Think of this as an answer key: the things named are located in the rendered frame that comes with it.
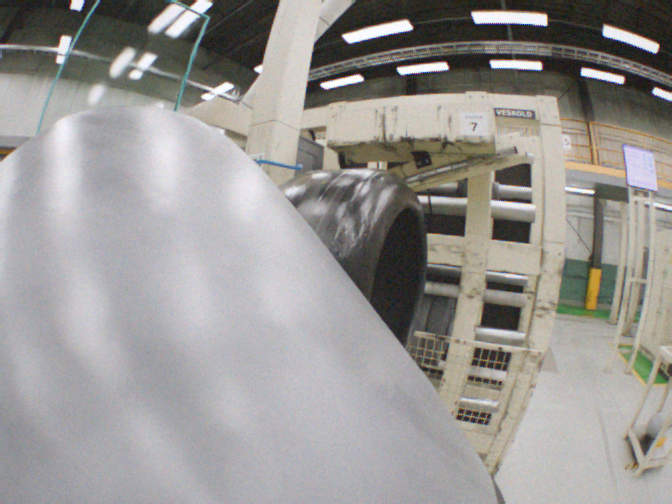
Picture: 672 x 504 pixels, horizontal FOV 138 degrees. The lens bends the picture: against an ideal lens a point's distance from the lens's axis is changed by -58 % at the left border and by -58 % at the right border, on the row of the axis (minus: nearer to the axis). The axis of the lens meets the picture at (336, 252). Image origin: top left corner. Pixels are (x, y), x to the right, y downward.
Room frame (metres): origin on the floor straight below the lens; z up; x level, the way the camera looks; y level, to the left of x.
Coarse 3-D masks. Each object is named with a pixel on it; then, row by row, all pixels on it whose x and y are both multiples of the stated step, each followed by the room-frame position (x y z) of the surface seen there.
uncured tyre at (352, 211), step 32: (288, 192) 0.64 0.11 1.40; (320, 192) 0.60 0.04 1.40; (352, 192) 0.57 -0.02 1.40; (384, 192) 0.60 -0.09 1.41; (320, 224) 0.54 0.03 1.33; (352, 224) 0.53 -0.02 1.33; (384, 224) 0.58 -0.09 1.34; (416, 224) 0.82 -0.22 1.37; (352, 256) 0.51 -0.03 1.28; (384, 256) 1.04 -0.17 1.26; (416, 256) 0.96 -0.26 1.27; (384, 288) 1.04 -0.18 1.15; (416, 288) 0.91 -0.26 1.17; (384, 320) 0.99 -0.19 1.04; (416, 320) 0.87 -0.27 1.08
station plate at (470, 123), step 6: (462, 114) 0.82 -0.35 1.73; (468, 114) 0.81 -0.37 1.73; (474, 114) 0.80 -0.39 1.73; (480, 114) 0.79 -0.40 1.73; (486, 114) 0.78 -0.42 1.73; (462, 120) 0.82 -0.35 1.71; (468, 120) 0.81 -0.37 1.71; (474, 120) 0.80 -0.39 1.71; (480, 120) 0.79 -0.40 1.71; (486, 120) 0.78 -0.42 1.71; (462, 126) 0.82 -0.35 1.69; (468, 126) 0.81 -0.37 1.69; (474, 126) 0.80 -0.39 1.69; (480, 126) 0.79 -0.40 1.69; (486, 126) 0.78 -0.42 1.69; (462, 132) 0.82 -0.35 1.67; (468, 132) 0.81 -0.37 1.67; (474, 132) 0.80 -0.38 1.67; (480, 132) 0.79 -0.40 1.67; (486, 132) 0.78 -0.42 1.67
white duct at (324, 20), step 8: (328, 0) 1.14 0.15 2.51; (336, 0) 1.13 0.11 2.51; (344, 0) 1.14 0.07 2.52; (352, 0) 1.16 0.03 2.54; (320, 8) 1.17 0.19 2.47; (328, 8) 1.16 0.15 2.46; (336, 8) 1.16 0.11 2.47; (344, 8) 1.18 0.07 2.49; (320, 16) 1.18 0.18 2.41; (328, 16) 1.18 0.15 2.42; (336, 16) 1.21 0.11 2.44; (320, 24) 1.20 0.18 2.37; (328, 24) 1.22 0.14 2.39; (320, 32) 1.24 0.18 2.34; (256, 80) 1.35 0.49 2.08; (256, 88) 1.34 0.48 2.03; (248, 96) 1.36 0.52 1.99; (240, 104) 1.39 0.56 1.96; (248, 104) 1.38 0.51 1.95
